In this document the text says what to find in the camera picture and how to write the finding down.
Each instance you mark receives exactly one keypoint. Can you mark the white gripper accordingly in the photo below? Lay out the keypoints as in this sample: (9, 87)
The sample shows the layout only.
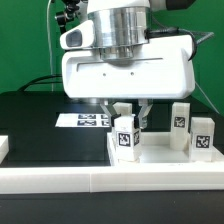
(159, 69)

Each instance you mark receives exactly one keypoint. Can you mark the white square table top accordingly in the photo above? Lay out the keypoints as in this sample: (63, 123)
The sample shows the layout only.
(155, 148)

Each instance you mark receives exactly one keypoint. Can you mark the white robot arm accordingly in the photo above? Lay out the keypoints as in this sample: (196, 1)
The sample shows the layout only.
(115, 54)

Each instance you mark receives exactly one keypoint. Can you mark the white sheet with tag markers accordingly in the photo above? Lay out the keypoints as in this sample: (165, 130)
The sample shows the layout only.
(82, 120)

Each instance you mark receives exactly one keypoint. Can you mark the white U-shaped obstacle fence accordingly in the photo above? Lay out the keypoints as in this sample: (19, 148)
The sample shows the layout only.
(125, 177)

